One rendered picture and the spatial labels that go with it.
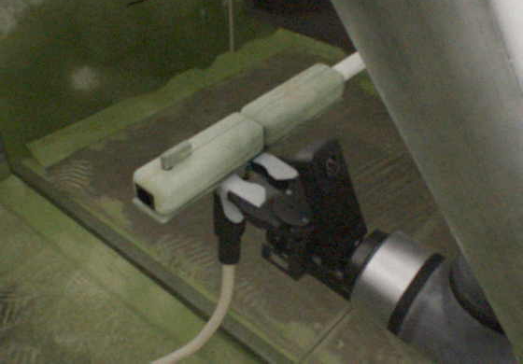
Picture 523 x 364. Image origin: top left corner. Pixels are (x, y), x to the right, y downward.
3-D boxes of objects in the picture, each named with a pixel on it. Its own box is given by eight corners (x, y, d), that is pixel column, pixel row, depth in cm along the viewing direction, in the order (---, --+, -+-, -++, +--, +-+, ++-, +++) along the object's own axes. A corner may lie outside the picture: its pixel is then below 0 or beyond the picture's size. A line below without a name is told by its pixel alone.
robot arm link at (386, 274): (398, 294, 49) (448, 231, 55) (351, 263, 51) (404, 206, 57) (378, 347, 55) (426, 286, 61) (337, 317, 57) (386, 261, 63)
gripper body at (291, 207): (254, 255, 63) (343, 317, 58) (258, 202, 57) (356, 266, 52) (295, 217, 68) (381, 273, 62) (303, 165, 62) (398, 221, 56)
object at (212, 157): (172, 326, 66) (158, 181, 51) (146, 302, 68) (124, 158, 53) (389, 144, 94) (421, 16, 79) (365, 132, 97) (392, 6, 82)
